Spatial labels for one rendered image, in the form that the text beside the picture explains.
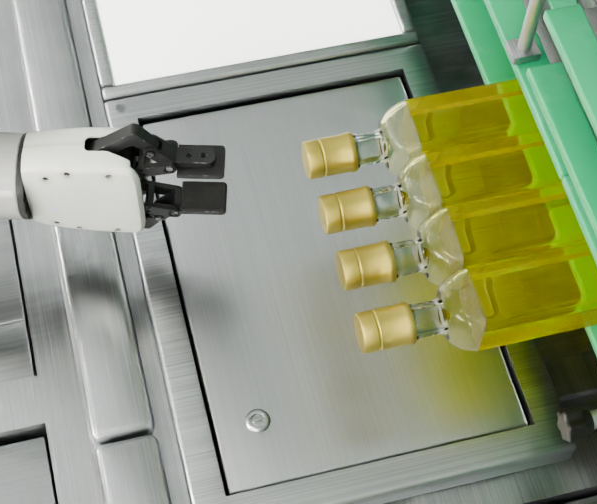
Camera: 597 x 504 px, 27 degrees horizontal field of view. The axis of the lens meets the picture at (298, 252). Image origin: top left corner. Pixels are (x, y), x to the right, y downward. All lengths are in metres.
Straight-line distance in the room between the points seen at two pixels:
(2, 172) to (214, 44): 0.35
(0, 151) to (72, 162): 0.07
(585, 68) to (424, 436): 0.35
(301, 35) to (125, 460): 0.50
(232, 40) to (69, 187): 0.34
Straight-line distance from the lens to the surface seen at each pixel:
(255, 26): 1.35
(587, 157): 1.06
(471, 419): 1.14
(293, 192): 1.23
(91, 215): 1.10
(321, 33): 1.35
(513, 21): 1.17
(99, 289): 1.19
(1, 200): 1.09
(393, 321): 1.01
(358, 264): 1.03
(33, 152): 1.07
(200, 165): 1.06
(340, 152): 1.09
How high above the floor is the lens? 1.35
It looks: 8 degrees down
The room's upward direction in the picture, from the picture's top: 102 degrees counter-clockwise
